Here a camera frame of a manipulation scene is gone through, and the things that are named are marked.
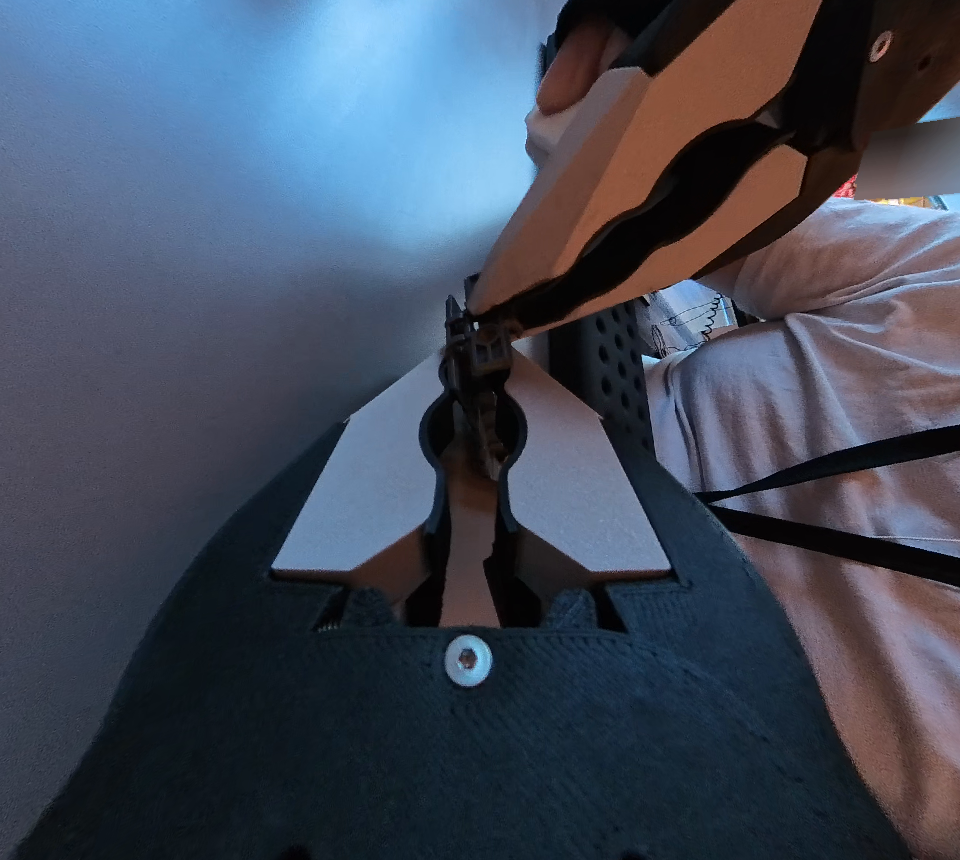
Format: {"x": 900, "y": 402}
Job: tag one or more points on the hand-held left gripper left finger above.
{"x": 360, "y": 500}

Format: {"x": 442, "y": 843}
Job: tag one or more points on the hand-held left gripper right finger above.
{"x": 592, "y": 500}

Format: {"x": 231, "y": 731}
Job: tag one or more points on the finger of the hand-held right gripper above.
{"x": 735, "y": 208}
{"x": 712, "y": 65}

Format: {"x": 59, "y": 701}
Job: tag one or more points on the small black track link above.
{"x": 480, "y": 350}

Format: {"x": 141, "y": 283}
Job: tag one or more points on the grey desk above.
{"x": 225, "y": 200}

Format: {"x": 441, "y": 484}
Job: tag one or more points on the person's right hand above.
{"x": 577, "y": 69}

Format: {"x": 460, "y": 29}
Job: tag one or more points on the black perforated panel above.
{"x": 607, "y": 365}

